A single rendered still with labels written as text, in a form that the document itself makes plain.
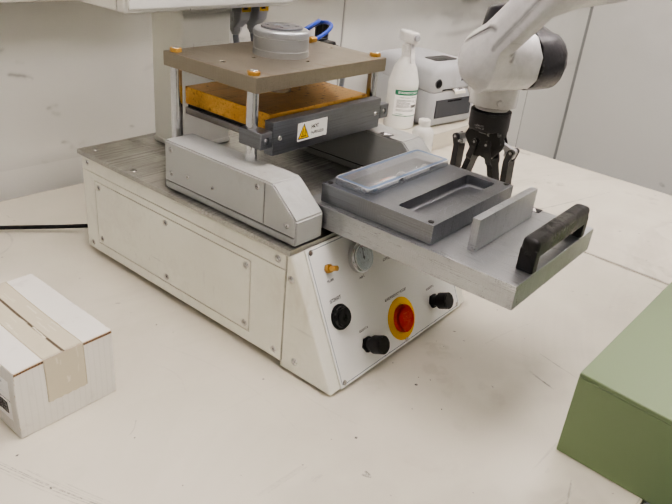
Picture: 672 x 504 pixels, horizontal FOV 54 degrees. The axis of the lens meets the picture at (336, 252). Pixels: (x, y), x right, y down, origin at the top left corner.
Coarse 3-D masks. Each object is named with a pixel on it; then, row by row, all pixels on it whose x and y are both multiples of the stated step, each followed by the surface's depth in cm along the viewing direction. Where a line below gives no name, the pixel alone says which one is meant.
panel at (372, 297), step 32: (320, 256) 83; (384, 256) 93; (320, 288) 83; (352, 288) 88; (384, 288) 92; (416, 288) 98; (448, 288) 104; (352, 320) 87; (384, 320) 92; (416, 320) 97; (352, 352) 87
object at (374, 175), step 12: (396, 156) 92; (408, 156) 92; (420, 156) 93; (432, 156) 93; (360, 168) 86; (372, 168) 86; (384, 168) 87; (396, 168) 87; (408, 168) 88; (420, 168) 88; (348, 180) 82; (360, 180) 82; (372, 180) 83; (384, 180) 83
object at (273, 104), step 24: (192, 96) 94; (216, 96) 90; (240, 96) 91; (264, 96) 93; (288, 96) 94; (312, 96) 95; (336, 96) 96; (360, 96) 98; (216, 120) 92; (240, 120) 89; (264, 120) 86
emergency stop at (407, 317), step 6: (402, 306) 94; (408, 306) 95; (396, 312) 93; (402, 312) 94; (408, 312) 95; (396, 318) 93; (402, 318) 93; (408, 318) 94; (396, 324) 93; (402, 324) 93; (408, 324) 94; (402, 330) 94; (408, 330) 95
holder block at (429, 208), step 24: (456, 168) 92; (336, 192) 82; (384, 192) 82; (408, 192) 83; (432, 192) 84; (456, 192) 88; (480, 192) 85; (504, 192) 87; (360, 216) 81; (384, 216) 78; (408, 216) 76; (432, 216) 76; (456, 216) 78; (432, 240) 75
